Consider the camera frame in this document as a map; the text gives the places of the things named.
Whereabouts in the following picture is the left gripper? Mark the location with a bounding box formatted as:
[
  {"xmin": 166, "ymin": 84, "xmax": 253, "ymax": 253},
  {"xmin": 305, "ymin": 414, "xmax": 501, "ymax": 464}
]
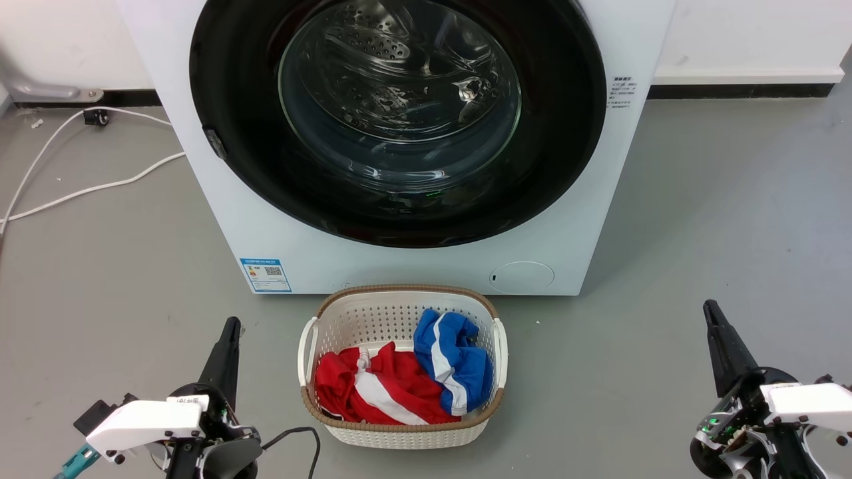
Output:
[{"xmin": 166, "ymin": 317, "xmax": 262, "ymax": 446}]

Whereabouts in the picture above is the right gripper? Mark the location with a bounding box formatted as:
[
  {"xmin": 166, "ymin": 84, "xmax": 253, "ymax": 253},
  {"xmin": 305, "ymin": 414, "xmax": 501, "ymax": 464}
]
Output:
[{"xmin": 690, "ymin": 299, "xmax": 797, "ymax": 479}]

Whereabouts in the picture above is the black round glass washer door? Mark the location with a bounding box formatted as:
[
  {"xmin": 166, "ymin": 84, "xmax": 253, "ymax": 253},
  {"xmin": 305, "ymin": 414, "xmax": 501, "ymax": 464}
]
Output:
[{"xmin": 189, "ymin": 0, "xmax": 608, "ymax": 249}]

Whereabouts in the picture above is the white front-load washing machine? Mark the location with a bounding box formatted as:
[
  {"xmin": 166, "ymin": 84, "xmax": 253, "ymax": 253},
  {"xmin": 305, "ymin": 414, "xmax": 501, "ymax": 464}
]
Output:
[{"xmin": 114, "ymin": 0, "xmax": 678, "ymax": 297}]

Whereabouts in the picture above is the blue energy label sticker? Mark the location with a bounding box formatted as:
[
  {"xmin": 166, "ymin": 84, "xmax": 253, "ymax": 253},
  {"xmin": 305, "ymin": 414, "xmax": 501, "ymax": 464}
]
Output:
[{"xmin": 240, "ymin": 258, "xmax": 292, "ymax": 294}]

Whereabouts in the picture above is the white perforated laundry basket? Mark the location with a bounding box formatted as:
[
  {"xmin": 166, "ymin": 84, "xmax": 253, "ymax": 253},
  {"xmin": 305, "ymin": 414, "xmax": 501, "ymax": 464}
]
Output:
[{"xmin": 298, "ymin": 285, "xmax": 509, "ymax": 450}]

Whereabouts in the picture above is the red white-striped garment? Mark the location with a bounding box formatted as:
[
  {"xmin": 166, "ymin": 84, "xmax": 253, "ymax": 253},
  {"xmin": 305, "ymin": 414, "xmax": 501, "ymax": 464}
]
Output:
[{"xmin": 315, "ymin": 341, "xmax": 462, "ymax": 425}]

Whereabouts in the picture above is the round white filter cover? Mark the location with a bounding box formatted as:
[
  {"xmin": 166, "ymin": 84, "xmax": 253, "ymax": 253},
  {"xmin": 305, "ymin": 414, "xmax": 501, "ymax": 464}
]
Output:
[{"xmin": 489, "ymin": 261, "xmax": 555, "ymax": 294}]

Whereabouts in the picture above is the blue white-striped garment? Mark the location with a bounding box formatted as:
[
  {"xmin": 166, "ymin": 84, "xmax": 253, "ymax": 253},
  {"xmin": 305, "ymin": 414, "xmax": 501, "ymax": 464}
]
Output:
[{"xmin": 413, "ymin": 308, "xmax": 494, "ymax": 416}]

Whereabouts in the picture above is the small black-text info sticker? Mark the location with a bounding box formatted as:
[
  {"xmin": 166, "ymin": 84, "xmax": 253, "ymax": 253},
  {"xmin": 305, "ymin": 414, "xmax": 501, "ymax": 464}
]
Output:
[{"xmin": 607, "ymin": 75, "xmax": 638, "ymax": 109}]

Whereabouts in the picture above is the teal cable connector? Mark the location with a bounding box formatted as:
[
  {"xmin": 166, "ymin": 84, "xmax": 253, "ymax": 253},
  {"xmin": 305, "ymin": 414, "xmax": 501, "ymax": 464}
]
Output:
[{"xmin": 55, "ymin": 444, "xmax": 101, "ymax": 479}]

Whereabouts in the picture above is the white floor power cable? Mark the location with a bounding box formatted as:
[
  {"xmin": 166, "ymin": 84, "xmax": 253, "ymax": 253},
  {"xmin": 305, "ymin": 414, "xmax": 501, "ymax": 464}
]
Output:
[
  {"xmin": 0, "ymin": 152, "xmax": 187, "ymax": 224},
  {"xmin": 0, "ymin": 106, "xmax": 174, "ymax": 235}
]

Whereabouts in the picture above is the grey metal floor bracket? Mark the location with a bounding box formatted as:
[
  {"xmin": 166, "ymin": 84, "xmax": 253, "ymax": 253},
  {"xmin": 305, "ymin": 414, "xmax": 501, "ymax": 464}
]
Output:
[{"xmin": 8, "ymin": 79, "xmax": 105, "ymax": 104}]

